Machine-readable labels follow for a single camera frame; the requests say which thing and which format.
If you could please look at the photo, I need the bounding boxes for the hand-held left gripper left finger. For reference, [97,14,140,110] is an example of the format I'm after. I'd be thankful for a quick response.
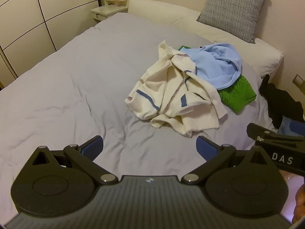
[31,135,118,185]

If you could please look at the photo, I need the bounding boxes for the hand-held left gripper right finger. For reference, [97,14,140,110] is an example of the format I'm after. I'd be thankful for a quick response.
[181,135,272,185]

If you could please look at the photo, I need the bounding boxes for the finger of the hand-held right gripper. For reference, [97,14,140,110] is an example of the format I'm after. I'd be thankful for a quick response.
[278,116,305,138]
[246,123,305,149]

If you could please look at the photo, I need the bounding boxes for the cream striped knit sweater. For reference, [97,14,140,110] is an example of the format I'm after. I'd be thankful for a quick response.
[124,40,228,138]

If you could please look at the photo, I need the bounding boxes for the person's right hand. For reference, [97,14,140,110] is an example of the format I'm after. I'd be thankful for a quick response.
[293,187,305,223]

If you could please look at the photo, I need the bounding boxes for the black cloth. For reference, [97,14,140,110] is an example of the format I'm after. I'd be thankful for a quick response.
[259,74,304,129]

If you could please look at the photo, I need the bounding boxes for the green knit sweater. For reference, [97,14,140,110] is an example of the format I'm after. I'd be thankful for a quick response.
[178,45,257,114]

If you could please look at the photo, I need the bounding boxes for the bed with lavender duvet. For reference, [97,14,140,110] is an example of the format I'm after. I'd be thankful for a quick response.
[0,12,286,220]

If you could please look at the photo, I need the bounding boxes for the light blue garment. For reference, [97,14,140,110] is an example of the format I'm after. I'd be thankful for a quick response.
[180,43,243,90]

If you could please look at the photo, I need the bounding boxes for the grey woven pillow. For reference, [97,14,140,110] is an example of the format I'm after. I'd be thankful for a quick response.
[197,0,270,44]

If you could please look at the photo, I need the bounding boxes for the white nightstand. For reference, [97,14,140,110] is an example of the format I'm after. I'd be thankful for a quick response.
[90,5,129,24]

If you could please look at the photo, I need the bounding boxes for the cream panelled wardrobe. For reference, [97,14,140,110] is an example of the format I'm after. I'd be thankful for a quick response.
[0,0,100,89]

